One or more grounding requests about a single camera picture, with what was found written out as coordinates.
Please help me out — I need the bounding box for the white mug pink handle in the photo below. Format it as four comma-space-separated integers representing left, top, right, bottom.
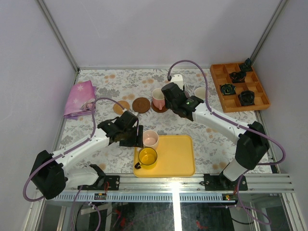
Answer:
152, 88, 165, 110

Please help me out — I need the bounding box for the woven rattan coaster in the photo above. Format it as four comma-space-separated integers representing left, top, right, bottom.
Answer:
113, 100, 130, 115

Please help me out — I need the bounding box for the brown wooden coaster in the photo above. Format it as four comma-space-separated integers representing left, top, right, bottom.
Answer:
151, 101, 167, 113
132, 97, 151, 114

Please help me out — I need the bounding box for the light blue mug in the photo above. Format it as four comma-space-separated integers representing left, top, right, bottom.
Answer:
194, 87, 206, 100

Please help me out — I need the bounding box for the light pink mug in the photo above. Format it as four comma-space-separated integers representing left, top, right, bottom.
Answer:
142, 130, 159, 150

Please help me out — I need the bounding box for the yellow mug black handle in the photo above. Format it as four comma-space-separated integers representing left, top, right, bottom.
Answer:
134, 147, 158, 169

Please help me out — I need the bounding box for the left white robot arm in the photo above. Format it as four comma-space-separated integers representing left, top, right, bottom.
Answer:
29, 111, 143, 200

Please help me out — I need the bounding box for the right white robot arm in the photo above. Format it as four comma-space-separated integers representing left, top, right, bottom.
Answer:
162, 82, 270, 190

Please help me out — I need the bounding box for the black yellow part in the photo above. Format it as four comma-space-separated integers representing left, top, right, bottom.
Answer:
220, 83, 236, 95

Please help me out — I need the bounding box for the orange compartment tray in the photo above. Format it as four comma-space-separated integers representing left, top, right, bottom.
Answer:
210, 63, 270, 113

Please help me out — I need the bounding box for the yellow plastic tray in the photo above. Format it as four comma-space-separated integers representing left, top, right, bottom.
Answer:
133, 135, 195, 178

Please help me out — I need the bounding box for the pink purple folded cloth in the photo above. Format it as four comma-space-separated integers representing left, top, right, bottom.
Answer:
64, 80, 96, 119

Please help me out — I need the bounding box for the black part compartment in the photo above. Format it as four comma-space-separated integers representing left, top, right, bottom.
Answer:
238, 90, 255, 106
239, 58, 253, 72
229, 71, 246, 83

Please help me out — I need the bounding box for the black part lower compartment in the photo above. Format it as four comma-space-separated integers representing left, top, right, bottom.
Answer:
238, 90, 255, 106

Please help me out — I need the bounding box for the black part top compartment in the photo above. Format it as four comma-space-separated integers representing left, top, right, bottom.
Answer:
239, 58, 253, 72

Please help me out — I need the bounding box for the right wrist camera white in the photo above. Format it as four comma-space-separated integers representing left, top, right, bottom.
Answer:
170, 74, 183, 90

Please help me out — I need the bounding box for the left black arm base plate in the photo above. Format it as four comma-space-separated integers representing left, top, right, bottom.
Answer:
82, 175, 120, 191

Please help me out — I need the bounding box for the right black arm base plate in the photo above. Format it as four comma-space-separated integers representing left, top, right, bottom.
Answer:
203, 174, 248, 191

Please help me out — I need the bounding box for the aluminium front rail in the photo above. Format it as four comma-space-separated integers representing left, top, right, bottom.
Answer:
36, 172, 295, 193

